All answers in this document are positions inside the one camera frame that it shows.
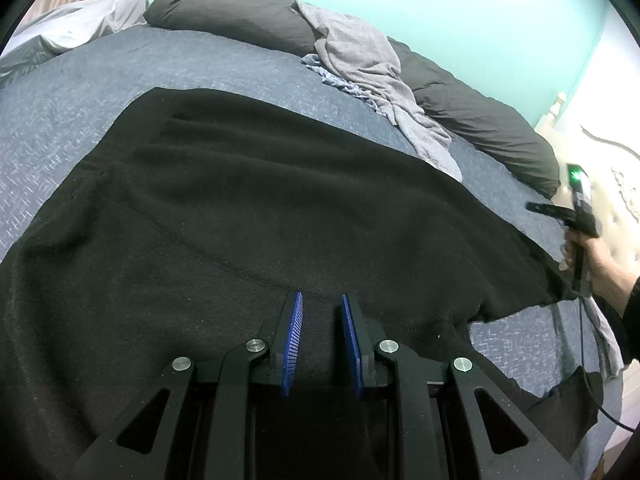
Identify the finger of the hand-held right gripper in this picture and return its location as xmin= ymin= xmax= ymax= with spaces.
xmin=525 ymin=201 xmax=568 ymax=221

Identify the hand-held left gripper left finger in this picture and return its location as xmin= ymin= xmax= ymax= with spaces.
xmin=80 ymin=291 xmax=305 ymax=480

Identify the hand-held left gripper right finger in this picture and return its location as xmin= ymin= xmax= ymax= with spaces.
xmin=341 ymin=292 xmax=576 ymax=480

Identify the black sweater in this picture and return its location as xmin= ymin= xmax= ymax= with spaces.
xmin=0 ymin=87 xmax=606 ymax=480

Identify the person's right forearm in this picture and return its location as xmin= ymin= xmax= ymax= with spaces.
xmin=590 ymin=257 xmax=640 ymax=361

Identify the person's right hand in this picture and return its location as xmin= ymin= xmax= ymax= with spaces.
xmin=560 ymin=235 xmax=608 ymax=291

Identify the cream tufted bed headboard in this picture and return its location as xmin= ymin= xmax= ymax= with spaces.
xmin=535 ymin=92 xmax=640 ymax=271

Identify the grey sweater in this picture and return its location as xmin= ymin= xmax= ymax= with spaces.
xmin=292 ymin=0 xmax=463 ymax=183

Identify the light blue fringed cloth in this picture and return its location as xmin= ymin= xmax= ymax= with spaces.
xmin=300 ymin=54 xmax=388 ymax=113

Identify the blue patterned bed cover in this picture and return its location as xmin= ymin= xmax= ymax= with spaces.
xmin=0 ymin=25 xmax=626 ymax=411

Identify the dark grey rolled duvet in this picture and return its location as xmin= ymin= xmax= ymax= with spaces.
xmin=144 ymin=0 xmax=561 ymax=200

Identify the light grey sheet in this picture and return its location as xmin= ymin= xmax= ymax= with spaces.
xmin=0 ymin=0 xmax=151 ymax=78

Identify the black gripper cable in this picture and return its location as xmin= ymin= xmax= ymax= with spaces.
xmin=577 ymin=292 xmax=636 ymax=431

